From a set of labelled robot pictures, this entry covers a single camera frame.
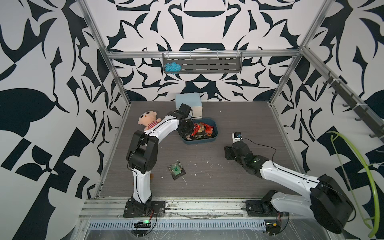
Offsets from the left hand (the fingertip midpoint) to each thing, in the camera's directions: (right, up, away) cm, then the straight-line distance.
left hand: (191, 128), depth 94 cm
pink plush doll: (-29, +5, +6) cm, 30 cm away
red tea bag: (+3, 0, +2) cm, 4 cm away
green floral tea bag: (-9, -23, -7) cm, 26 cm away
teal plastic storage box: (+9, -2, +5) cm, 11 cm away
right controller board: (+38, -46, -23) cm, 64 cm away
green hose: (+61, -29, -45) cm, 81 cm away
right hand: (+20, -9, -7) cm, 23 cm away
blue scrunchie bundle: (-12, +37, -3) cm, 39 cm away
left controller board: (-24, -45, -21) cm, 55 cm away
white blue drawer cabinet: (+1, +18, +8) cm, 20 cm away
